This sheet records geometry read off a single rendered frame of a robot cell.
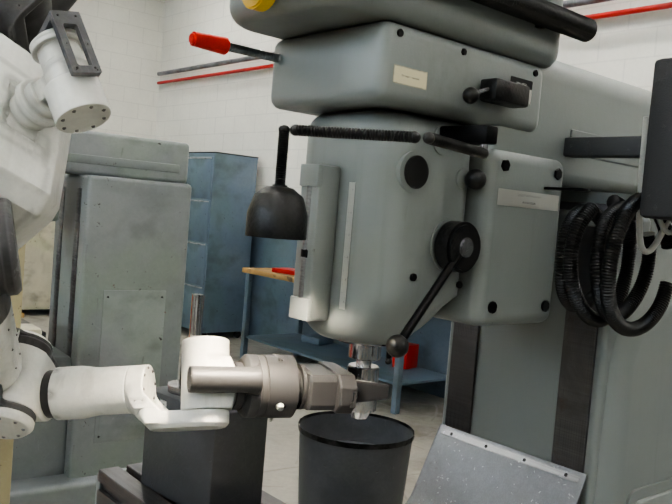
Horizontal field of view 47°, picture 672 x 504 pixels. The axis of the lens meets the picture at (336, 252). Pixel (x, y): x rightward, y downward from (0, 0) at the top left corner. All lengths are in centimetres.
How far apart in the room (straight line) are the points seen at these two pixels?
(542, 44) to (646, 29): 468
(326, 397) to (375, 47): 47
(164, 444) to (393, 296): 64
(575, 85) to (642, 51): 454
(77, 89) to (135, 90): 999
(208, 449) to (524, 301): 60
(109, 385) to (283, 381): 23
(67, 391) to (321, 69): 55
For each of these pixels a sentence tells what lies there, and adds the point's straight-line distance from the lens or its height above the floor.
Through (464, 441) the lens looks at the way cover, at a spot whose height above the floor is 108.
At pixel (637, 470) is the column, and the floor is 110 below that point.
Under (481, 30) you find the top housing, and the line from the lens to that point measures 110.
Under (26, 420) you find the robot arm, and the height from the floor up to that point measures 119.
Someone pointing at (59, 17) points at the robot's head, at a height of 169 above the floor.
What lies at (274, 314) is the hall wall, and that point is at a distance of 846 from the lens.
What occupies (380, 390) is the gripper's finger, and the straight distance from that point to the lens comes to 114.
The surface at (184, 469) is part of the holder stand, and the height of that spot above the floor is 101.
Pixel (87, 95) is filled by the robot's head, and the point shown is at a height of 160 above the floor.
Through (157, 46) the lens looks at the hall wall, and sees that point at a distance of 1117.
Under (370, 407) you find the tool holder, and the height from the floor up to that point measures 121.
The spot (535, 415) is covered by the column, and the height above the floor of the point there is 117.
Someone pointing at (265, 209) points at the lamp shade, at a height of 149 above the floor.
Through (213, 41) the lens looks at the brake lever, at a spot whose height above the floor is 170.
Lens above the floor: 149
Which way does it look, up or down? 3 degrees down
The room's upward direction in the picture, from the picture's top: 5 degrees clockwise
